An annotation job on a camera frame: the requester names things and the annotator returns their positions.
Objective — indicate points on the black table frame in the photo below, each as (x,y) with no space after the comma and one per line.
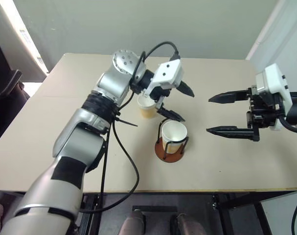
(227,215)

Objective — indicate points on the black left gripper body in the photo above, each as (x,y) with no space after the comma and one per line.
(160,94)

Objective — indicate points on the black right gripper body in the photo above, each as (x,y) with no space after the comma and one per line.
(260,115)

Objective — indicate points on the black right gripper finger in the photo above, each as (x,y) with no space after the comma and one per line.
(227,97)
(232,132)

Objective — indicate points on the black chair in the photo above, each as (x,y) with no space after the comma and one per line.
(6,82)

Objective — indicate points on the dark grey rounded shape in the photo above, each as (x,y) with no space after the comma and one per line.
(189,224)
(134,224)

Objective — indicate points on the white paper cup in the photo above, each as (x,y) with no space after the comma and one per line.
(174,133)
(148,112)

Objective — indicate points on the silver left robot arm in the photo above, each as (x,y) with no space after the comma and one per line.
(72,139)

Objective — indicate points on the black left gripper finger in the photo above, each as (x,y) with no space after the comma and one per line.
(171,114)
(186,89)

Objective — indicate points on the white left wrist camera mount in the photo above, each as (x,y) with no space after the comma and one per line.
(167,73)

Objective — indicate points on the white leaning panel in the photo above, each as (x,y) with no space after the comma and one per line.
(16,36)

